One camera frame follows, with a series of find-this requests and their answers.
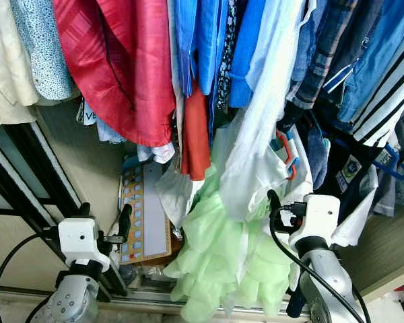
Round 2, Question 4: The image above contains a colourful game board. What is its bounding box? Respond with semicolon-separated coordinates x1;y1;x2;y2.
116;161;174;265

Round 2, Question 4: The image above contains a red plastic hanger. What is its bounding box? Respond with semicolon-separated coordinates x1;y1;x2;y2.
276;130;299;181

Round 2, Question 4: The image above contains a navy garment with tag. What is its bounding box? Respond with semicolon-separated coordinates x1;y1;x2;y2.
316;128;391;216

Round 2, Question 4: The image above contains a light green dress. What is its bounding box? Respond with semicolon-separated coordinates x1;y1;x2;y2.
163;121;300;323

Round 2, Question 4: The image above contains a white sheer garment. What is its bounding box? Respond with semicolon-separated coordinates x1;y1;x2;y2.
219;0;317;223

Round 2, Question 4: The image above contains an orange-red garment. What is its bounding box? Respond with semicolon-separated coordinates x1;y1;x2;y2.
180;84;211;181

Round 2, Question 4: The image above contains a blue knit sweater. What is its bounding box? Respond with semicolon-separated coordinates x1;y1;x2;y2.
228;0;267;108

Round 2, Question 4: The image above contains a red shirt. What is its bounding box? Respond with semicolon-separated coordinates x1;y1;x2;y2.
53;0;177;147

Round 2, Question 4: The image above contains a black white striped shirt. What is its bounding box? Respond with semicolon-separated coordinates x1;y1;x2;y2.
350;24;404;149

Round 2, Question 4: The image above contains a dark floral garment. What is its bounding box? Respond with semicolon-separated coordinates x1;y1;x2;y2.
215;0;242;112

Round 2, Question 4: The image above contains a grey plaid shirt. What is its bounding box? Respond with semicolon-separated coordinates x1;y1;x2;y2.
290;0;361;112

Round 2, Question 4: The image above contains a white blue-dotted shirt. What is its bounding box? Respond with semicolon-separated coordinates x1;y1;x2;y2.
10;0;76;103

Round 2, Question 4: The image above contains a cream garment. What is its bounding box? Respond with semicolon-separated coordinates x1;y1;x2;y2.
0;0;40;127

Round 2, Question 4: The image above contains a blue denim shirt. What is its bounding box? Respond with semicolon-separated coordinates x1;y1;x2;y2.
322;0;404;125

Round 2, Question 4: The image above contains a bright blue shirt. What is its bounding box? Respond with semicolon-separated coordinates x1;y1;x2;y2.
174;0;230;98

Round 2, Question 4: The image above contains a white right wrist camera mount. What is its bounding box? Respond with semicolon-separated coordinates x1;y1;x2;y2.
290;194;341;250

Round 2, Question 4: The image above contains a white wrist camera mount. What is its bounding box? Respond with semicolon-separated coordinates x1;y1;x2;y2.
290;194;341;250
57;217;112;264

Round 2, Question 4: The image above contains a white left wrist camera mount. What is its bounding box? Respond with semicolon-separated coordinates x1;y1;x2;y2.
57;217;112;264

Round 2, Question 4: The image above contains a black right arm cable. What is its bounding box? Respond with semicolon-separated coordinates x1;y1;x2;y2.
268;202;372;323

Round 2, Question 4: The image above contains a dark sliding door frame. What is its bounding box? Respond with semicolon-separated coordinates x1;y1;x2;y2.
0;121;129;300

